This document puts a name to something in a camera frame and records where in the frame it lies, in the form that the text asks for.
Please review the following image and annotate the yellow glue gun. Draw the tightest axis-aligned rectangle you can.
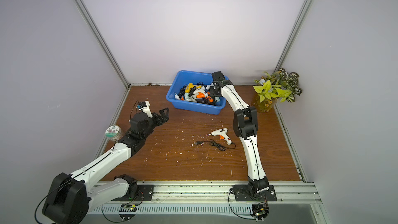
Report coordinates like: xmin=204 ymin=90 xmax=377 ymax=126
xmin=184 ymin=83 xmax=202 ymax=94

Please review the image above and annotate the small white red glue gun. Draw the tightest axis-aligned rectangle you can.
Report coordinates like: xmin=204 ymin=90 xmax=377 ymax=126
xmin=193 ymin=128 xmax=236 ymax=151

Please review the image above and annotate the white orange glue gun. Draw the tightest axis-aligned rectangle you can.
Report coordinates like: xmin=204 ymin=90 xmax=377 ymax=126
xmin=175 ymin=93 xmax=188 ymax=101

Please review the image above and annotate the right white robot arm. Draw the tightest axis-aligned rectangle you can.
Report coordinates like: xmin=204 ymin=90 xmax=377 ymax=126
xmin=210 ymin=71 xmax=269 ymax=195

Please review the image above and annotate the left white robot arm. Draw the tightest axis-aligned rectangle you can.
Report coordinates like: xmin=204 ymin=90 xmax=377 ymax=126
xmin=38 ymin=102 xmax=169 ymax=224

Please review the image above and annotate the blue plastic storage box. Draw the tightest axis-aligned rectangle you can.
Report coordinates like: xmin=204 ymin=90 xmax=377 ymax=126
xmin=166 ymin=71 xmax=227 ymax=115

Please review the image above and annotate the glass jar floral lid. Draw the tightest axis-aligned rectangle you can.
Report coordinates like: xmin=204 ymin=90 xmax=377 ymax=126
xmin=105 ymin=125 xmax=124 ymax=141

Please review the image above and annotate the potted green plant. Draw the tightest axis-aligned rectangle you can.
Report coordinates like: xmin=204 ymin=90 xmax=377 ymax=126
xmin=252 ymin=68 xmax=303 ymax=113

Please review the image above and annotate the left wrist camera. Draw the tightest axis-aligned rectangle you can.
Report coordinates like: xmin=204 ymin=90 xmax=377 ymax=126
xmin=137 ymin=101 xmax=152 ymax=118

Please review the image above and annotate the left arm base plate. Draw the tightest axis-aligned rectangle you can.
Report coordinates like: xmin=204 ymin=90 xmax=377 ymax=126
xmin=112 ymin=184 xmax=154 ymax=202

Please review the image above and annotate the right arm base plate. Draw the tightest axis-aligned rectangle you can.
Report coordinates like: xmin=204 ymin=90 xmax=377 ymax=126
xmin=230 ymin=185 xmax=277 ymax=202

